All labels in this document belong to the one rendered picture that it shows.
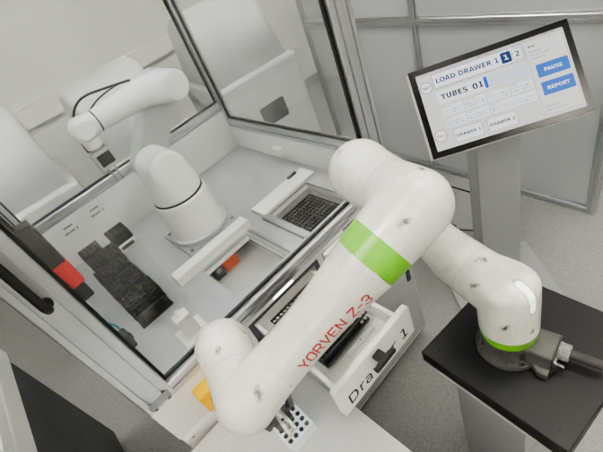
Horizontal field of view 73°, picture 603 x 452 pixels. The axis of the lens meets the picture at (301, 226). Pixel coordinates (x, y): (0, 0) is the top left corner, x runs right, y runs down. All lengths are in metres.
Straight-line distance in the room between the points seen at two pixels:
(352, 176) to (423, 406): 1.41
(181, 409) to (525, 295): 0.88
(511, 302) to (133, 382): 0.86
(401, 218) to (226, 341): 0.38
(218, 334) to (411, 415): 1.31
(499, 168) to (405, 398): 1.05
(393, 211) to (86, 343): 0.69
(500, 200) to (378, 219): 1.25
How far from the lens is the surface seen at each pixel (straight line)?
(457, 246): 0.99
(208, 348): 0.78
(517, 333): 1.01
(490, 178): 1.74
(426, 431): 1.93
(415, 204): 0.61
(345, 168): 0.73
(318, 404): 1.19
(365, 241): 0.61
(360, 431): 1.13
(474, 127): 1.51
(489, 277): 0.96
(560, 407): 1.09
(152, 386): 1.12
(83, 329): 0.97
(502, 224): 1.92
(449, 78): 1.53
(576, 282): 2.33
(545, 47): 1.64
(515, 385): 1.10
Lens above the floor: 1.79
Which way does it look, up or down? 38 degrees down
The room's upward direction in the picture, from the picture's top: 24 degrees counter-clockwise
